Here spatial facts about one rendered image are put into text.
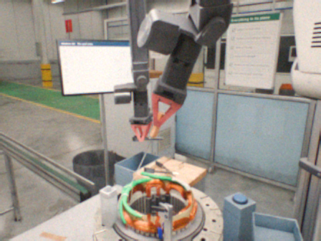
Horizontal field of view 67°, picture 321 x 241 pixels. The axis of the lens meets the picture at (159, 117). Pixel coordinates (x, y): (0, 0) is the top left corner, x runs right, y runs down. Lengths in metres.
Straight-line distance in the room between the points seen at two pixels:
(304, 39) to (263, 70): 1.98
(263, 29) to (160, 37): 2.34
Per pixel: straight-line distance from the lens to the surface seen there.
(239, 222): 0.85
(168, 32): 0.47
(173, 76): 0.50
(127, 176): 0.96
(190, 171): 0.93
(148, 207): 0.49
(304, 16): 0.80
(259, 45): 2.76
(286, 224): 0.78
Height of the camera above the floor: 1.49
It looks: 15 degrees down
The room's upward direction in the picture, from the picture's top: straight up
